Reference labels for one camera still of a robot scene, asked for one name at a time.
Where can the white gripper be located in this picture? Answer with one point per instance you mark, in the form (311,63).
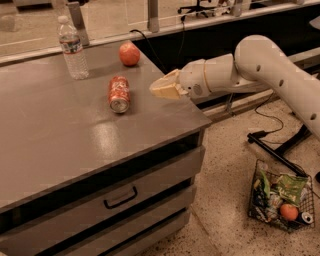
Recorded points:
(192,80)

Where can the orange soda can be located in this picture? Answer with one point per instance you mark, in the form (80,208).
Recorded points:
(118,94)

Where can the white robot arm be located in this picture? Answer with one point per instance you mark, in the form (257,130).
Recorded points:
(257,64)

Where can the red apple on counter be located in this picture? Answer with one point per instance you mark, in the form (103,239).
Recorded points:
(129,54)

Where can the blue can in basket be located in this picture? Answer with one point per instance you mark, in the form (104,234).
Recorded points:
(305,218)

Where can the black office chair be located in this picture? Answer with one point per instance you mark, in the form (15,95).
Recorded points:
(197,8)

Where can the clear plastic water bottle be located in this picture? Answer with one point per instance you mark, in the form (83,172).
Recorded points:
(72,49)

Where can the grey drawer cabinet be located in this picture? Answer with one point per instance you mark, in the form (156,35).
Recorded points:
(62,150)

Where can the green snack bag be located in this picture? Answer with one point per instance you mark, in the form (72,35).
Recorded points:
(290,188)

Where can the black drawer handle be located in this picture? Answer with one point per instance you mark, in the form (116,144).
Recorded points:
(117,198)

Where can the black wire basket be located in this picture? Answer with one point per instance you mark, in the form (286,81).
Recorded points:
(265,202)

